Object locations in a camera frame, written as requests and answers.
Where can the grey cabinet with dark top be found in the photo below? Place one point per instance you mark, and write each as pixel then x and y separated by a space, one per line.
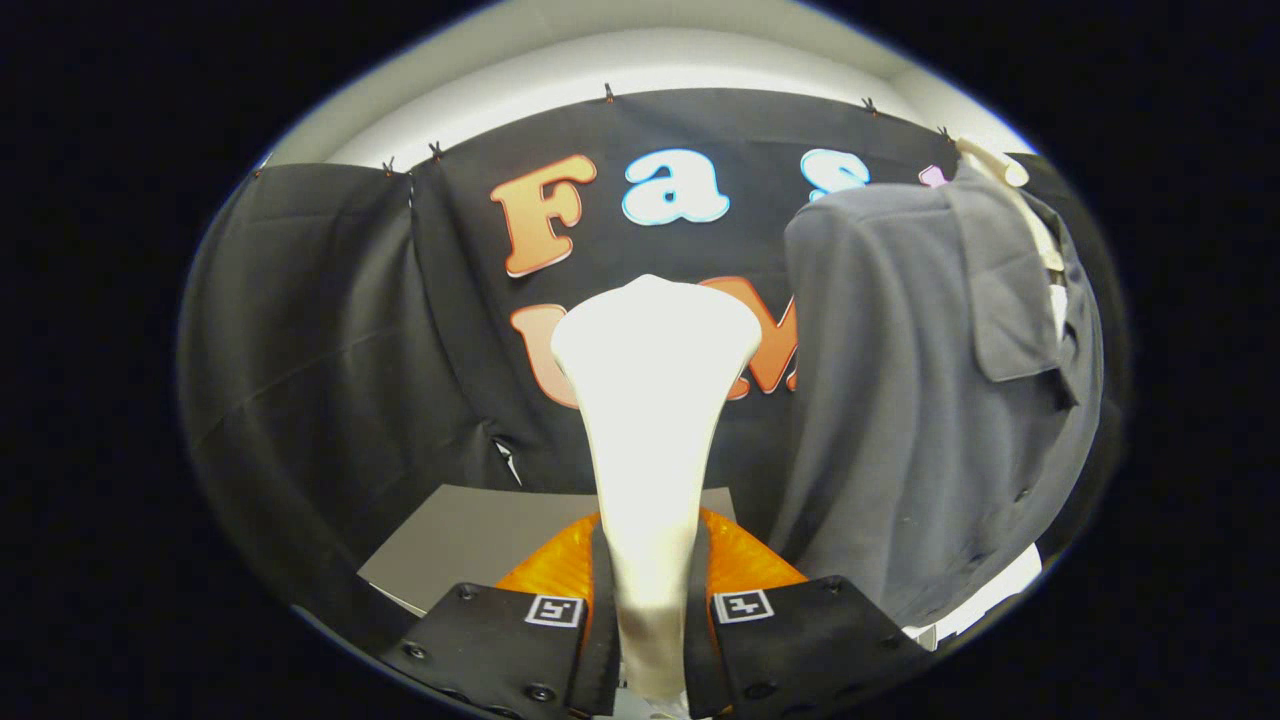
pixel 470 540

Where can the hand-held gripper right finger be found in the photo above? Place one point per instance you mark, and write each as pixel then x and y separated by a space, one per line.
pixel 697 640

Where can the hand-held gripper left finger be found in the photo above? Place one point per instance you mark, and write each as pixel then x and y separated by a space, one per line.
pixel 604 640

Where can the white mannequin torso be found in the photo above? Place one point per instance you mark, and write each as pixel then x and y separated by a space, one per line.
pixel 1000 165

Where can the grey button shirt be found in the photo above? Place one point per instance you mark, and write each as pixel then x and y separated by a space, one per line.
pixel 900 400

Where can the white garment steamer head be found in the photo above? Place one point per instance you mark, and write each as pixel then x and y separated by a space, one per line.
pixel 650 400

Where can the white topped side cabinet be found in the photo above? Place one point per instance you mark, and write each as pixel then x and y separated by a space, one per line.
pixel 985 600

